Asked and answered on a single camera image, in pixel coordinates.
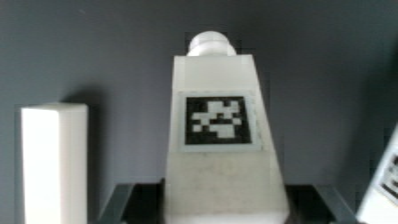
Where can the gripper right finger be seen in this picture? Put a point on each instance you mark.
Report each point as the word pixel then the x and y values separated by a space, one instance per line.
pixel 316 205

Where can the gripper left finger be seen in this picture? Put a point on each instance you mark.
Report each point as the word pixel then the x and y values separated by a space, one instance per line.
pixel 135 205

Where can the white table leg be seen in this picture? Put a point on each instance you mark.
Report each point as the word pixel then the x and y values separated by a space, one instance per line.
pixel 224 187

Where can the white U-shaped workspace fence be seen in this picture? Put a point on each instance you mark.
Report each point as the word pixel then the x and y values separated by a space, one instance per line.
pixel 53 147

